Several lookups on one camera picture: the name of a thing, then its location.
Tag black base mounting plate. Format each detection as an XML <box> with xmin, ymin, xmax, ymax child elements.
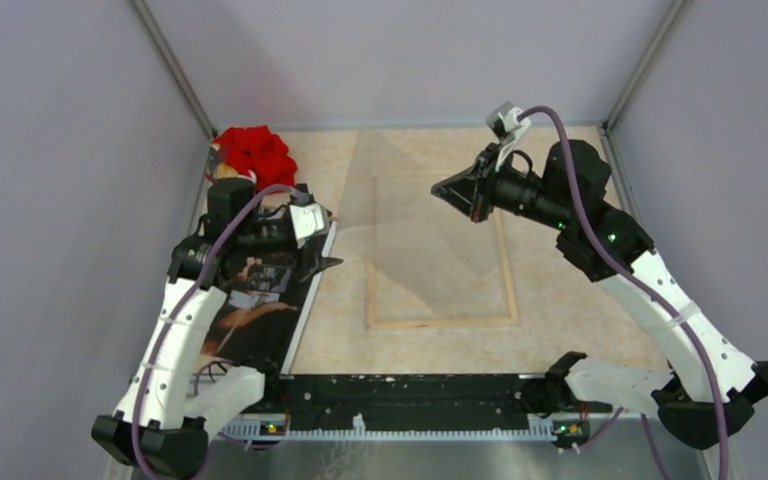
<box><xmin>242</xmin><ymin>374</ymin><xmax>612</xmax><ymax>432</ymax></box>

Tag large glossy photo print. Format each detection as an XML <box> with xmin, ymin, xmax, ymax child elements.
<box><xmin>196</xmin><ymin>206</ymin><xmax>314</xmax><ymax>373</ymax></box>

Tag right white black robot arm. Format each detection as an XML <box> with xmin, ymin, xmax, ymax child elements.
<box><xmin>431</xmin><ymin>140</ymin><xmax>768</xmax><ymax>450</ymax></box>

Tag aluminium front rail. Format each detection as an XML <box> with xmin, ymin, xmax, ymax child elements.
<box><xmin>102</xmin><ymin>370</ymin><xmax>743</xmax><ymax>480</ymax></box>

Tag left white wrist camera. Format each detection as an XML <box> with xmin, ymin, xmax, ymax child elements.
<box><xmin>289</xmin><ymin>194</ymin><xmax>331</xmax><ymax>249</ymax></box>

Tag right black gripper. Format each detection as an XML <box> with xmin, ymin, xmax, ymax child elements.
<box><xmin>432</xmin><ymin>142</ymin><xmax>574</xmax><ymax>232</ymax></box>

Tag wooden picture frame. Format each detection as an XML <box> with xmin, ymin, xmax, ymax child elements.
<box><xmin>366</xmin><ymin>170</ymin><xmax>519</xmax><ymax>329</ymax></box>

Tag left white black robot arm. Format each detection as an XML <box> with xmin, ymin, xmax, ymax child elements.
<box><xmin>91</xmin><ymin>177</ymin><xmax>336</xmax><ymax>479</ymax></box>

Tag red cloth toy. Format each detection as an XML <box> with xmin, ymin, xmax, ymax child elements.
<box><xmin>205</xmin><ymin>125</ymin><xmax>298</xmax><ymax>189</ymax></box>

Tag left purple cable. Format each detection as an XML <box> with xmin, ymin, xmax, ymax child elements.
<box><xmin>130</xmin><ymin>184</ymin><xmax>299</xmax><ymax>480</ymax></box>

